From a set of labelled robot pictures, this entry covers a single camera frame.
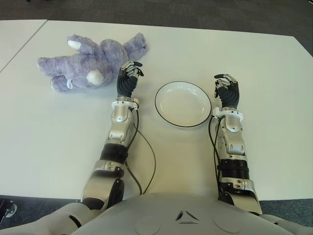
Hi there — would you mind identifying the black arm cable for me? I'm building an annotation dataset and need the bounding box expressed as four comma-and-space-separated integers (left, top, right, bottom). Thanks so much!
208, 115, 222, 196
124, 107, 157, 195

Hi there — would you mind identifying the white plate black rim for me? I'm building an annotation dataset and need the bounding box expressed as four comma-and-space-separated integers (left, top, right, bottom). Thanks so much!
154, 80, 212, 128

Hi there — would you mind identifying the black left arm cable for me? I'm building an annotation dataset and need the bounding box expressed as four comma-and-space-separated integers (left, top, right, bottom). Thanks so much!
124, 107, 157, 195

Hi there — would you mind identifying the grey robot torso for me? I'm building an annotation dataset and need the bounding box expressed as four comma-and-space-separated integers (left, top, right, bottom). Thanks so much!
0, 192, 313, 235

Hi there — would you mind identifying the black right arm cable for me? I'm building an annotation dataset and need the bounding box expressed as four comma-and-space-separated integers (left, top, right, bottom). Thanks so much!
208, 115, 222, 196

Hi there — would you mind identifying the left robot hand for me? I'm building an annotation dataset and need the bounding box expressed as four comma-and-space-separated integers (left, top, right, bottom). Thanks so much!
116, 60, 144, 98

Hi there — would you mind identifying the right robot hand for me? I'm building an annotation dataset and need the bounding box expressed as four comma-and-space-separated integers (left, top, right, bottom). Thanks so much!
213, 72, 240, 108

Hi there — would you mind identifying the black caster wheel base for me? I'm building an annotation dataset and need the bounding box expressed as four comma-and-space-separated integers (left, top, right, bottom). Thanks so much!
0, 198, 18, 225

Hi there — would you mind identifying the purple plush doll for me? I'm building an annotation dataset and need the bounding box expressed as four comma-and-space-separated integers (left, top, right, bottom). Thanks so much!
37, 32, 150, 93

